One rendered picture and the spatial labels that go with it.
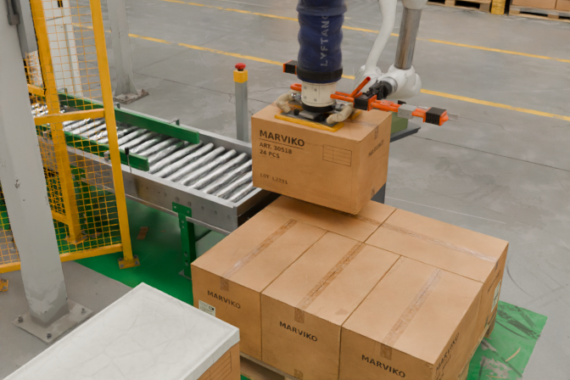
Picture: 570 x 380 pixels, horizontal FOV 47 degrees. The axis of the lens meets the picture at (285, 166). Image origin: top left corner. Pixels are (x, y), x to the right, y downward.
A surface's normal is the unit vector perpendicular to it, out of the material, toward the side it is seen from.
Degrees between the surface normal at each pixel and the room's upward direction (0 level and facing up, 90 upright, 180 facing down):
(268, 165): 90
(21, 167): 92
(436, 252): 0
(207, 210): 90
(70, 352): 0
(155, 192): 90
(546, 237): 0
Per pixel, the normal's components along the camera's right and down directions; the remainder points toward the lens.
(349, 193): -0.49, 0.39
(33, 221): 0.84, 0.25
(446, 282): 0.00, -0.89
